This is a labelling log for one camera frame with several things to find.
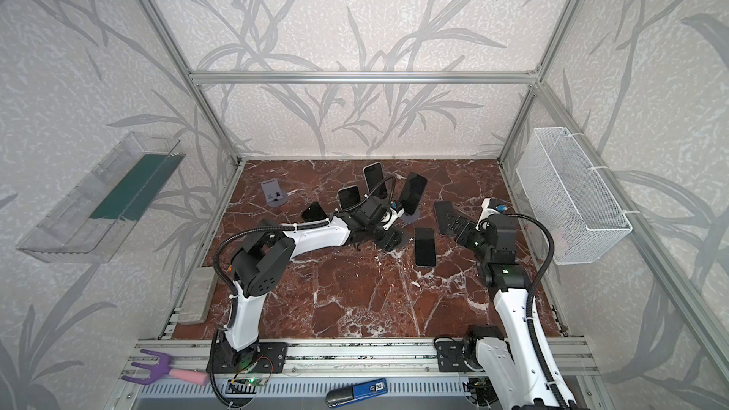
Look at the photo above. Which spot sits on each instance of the tall black phone on stand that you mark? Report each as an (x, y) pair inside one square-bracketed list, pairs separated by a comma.
[(412, 192)]

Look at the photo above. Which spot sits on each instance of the pink-edged black phone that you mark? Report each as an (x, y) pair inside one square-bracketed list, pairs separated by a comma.
[(445, 215)]

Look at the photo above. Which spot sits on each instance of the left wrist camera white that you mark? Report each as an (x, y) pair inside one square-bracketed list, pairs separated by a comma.
[(394, 211)]

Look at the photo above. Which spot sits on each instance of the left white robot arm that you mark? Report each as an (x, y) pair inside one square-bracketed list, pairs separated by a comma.
[(252, 263)]

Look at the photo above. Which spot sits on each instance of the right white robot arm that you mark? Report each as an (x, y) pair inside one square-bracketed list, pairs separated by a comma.
[(518, 360)]

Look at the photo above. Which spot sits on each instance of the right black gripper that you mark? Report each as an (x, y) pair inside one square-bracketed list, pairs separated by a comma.
[(469, 229)]

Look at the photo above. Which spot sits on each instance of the purple pink hand tool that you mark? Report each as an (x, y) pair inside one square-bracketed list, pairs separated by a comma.
[(163, 368)]

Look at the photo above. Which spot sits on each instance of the green circuit board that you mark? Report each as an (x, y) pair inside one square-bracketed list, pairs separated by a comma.
[(249, 382)]

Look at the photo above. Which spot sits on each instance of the white wire mesh basket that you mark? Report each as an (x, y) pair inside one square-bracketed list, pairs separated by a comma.
[(569, 196)]

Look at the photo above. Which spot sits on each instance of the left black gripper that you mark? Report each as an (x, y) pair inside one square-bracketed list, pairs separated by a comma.
[(391, 242)]

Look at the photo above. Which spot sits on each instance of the clear plastic wall bin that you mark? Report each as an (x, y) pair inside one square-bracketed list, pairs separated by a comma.
[(92, 222)]

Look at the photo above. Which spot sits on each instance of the grey small phone stand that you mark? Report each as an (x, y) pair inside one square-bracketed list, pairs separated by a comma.
[(275, 195)]

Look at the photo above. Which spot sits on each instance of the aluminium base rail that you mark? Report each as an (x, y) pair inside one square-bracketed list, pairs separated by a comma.
[(310, 358)]

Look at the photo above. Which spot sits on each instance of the upright phone on grey stand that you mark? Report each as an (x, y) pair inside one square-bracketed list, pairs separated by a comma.
[(375, 180)]

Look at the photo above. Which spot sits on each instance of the white-edged phone on stand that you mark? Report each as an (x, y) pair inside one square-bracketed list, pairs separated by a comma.
[(349, 197)]

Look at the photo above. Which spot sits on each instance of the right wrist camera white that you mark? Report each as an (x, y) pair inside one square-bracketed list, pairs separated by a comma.
[(490, 207)]

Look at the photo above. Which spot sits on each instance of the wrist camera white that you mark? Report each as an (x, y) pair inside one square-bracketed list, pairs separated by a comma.
[(394, 211), (490, 207)]

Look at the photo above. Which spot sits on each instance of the grey round stand of tall phone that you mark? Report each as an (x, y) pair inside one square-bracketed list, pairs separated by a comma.
[(409, 219)]

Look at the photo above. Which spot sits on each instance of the blue and black marker tool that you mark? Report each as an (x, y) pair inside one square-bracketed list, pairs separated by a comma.
[(356, 393)]

